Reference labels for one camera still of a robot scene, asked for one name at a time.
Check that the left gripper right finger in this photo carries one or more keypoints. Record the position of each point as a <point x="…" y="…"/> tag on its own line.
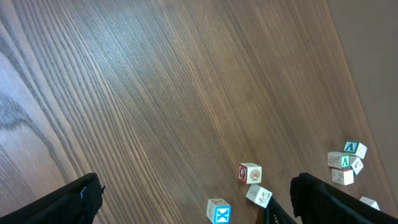
<point x="315" y="201"/>

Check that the red letter M block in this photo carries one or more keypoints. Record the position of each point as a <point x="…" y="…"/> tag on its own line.
<point x="372" y="203"/>

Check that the horse picture block green side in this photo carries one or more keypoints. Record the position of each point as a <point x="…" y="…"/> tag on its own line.
<point x="259" y="195"/>

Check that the plain block green side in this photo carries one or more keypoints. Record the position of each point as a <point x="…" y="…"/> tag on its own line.
<point x="339" y="160"/>

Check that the blue letter X block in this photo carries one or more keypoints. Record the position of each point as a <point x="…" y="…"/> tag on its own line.
<point x="218" y="211"/>

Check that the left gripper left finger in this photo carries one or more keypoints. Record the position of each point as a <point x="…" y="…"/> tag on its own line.
<point x="76" y="202"/>

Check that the plain top block teal side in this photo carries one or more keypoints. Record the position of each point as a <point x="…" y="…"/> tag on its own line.
<point x="342" y="176"/>

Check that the green letter V block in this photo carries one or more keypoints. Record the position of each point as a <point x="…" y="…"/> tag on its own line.
<point x="355" y="148"/>

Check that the animal picture block blue side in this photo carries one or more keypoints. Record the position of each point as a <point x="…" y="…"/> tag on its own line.
<point x="356" y="164"/>

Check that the shell picture block red side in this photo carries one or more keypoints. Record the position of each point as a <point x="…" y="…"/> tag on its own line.
<point x="249" y="173"/>

